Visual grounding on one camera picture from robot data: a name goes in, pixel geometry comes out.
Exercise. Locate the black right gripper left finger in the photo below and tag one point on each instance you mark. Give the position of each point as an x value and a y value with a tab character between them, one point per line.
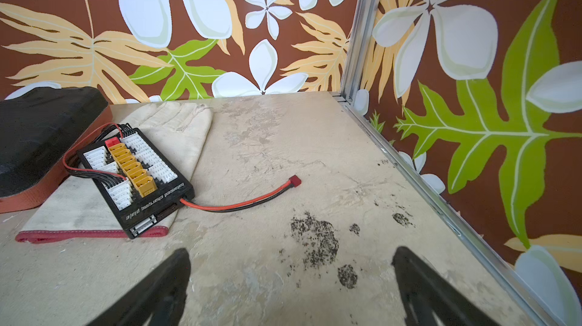
159	299

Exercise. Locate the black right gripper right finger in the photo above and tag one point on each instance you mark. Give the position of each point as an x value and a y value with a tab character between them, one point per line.
428	299

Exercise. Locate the white work glove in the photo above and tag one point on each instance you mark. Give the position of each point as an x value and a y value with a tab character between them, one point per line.
176	131

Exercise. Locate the black plastic tool case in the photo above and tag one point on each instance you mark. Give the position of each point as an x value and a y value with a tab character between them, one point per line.
37	129

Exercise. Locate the aluminium frame post right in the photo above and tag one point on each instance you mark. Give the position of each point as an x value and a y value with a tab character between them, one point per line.
363	24

